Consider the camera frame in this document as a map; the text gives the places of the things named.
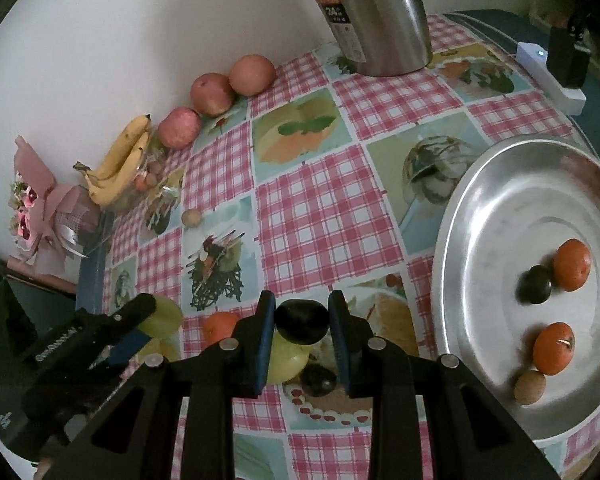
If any small green mango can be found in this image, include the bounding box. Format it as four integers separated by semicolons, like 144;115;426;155
137;295;183;339

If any orange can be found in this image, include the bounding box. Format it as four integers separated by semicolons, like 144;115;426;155
201;312;239;347
532;322;576;376
553;238;592;292

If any brown kiwi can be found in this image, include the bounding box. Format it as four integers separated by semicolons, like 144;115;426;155
514;370;546;405

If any large green mango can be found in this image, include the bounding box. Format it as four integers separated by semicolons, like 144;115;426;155
266;332;311;385

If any small dark plum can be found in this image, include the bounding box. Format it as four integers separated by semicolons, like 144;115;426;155
517;264;553;304

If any blue bed sheet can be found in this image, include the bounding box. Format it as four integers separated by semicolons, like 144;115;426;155
74;8;600;311

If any pink flower bouquet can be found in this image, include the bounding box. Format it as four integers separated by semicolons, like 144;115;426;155
8;136;100;275

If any small brown longan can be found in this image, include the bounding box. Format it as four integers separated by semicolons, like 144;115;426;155
181;208;202;228

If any glass fruit bowl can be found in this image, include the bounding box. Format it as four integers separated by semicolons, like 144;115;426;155
99;132;170;214

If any lower banana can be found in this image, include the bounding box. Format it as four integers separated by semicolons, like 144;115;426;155
84;131;149;208

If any banana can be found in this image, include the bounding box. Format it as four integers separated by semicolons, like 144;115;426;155
72;114;150;181
84;131;149;208

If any steel round tray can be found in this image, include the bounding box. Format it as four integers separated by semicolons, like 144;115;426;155
431;136;600;443

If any upper banana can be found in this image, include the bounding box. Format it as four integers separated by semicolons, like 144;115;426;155
72;114;150;181

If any left red apple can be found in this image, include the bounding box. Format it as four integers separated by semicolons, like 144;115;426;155
158;107;202;150

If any red apple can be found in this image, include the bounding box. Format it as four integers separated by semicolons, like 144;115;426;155
189;73;235;117
158;107;202;150
228;54;277;98

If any checkered fruit tablecloth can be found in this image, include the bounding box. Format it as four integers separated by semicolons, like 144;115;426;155
99;12;600;480

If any middle red apple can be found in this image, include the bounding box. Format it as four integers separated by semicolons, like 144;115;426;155
189;73;235;117

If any right red apple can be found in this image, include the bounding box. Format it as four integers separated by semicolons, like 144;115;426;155
228;54;277;98

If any white power strip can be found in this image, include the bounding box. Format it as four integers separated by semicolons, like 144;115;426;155
515;41;586;116

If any black power adapter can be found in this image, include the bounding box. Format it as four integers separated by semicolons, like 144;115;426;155
547;26;591;89

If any steel thermos jug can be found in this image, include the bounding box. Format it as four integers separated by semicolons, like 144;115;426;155
315;0;432;77

